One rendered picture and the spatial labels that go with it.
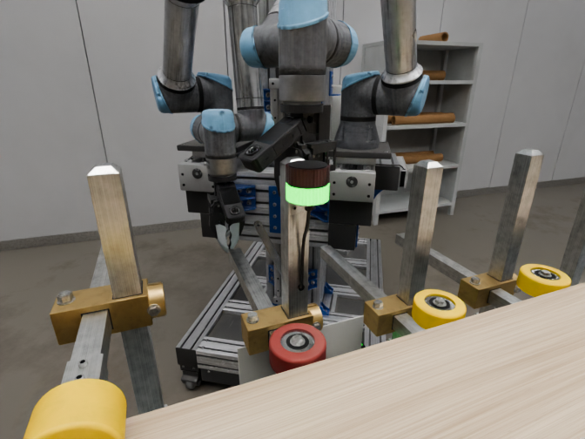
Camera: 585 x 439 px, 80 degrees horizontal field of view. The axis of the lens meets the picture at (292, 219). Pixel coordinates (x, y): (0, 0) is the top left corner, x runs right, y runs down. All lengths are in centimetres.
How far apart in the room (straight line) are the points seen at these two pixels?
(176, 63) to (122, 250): 76
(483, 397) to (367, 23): 329
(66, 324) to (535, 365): 61
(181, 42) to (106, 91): 204
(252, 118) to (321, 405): 74
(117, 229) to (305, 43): 37
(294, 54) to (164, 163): 264
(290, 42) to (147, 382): 55
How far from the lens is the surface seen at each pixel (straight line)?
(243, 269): 78
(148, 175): 318
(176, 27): 109
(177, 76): 119
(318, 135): 62
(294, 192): 46
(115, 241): 50
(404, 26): 104
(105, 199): 48
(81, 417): 38
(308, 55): 58
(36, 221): 344
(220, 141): 85
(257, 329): 59
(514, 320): 65
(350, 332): 76
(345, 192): 107
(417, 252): 69
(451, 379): 51
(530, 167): 83
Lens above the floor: 124
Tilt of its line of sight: 21 degrees down
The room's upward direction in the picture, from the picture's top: straight up
